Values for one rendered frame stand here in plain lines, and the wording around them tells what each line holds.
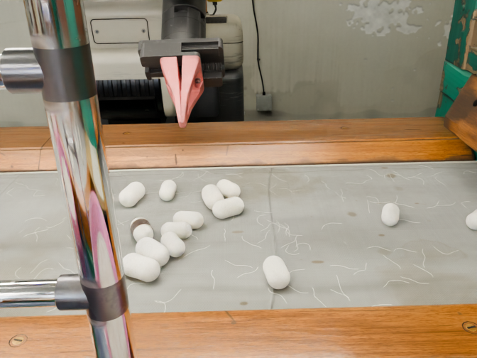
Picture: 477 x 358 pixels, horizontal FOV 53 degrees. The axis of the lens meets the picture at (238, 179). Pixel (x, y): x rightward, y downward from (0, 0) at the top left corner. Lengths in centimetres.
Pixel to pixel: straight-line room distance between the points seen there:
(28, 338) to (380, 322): 25
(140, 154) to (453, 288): 41
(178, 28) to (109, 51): 50
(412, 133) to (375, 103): 200
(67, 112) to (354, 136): 52
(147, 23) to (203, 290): 76
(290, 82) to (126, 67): 160
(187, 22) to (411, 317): 42
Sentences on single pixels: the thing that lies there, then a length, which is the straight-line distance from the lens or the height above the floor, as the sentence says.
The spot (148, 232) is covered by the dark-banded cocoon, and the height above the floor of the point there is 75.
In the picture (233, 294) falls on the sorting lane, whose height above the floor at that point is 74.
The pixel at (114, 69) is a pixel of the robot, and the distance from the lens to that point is 109.
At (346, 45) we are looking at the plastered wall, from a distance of 259.
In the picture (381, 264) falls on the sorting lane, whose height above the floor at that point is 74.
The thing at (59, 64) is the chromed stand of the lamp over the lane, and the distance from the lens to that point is 21.
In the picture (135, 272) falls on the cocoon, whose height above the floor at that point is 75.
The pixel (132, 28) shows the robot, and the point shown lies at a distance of 110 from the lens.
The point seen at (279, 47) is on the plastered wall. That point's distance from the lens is 253.
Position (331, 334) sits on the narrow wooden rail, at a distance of 35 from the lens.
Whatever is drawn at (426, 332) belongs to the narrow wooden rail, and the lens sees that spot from 37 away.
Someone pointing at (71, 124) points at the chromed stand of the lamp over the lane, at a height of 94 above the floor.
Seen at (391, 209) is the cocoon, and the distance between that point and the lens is 52.
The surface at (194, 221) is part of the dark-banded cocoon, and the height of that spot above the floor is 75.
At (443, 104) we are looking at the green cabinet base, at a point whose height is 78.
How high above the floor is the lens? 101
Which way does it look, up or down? 26 degrees down
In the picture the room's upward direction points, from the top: 1 degrees counter-clockwise
